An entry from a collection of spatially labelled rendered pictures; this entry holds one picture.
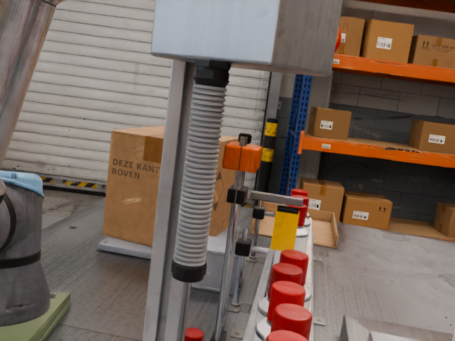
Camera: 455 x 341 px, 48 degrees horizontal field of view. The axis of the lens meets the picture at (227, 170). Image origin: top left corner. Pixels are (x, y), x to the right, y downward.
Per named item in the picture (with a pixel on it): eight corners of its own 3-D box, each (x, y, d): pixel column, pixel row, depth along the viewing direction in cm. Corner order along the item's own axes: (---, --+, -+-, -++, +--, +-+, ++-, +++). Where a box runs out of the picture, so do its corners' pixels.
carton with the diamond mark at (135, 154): (187, 256, 121) (201, 145, 116) (101, 235, 128) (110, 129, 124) (228, 227, 149) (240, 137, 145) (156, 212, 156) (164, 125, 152)
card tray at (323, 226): (336, 248, 149) (338, 235, 149) (249, 233, 153) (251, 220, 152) (332, 223, 179) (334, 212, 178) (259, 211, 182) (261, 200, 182)
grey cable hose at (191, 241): (200, 287, 48) (229, 62, 44) (165, 280, 48) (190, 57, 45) (208, 274, 51) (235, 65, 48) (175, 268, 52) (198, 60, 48)
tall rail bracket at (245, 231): (263, 314, 99) (274, 235, 97) (226, 308, 100) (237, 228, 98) (264, 308, 103) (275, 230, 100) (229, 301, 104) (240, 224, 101)
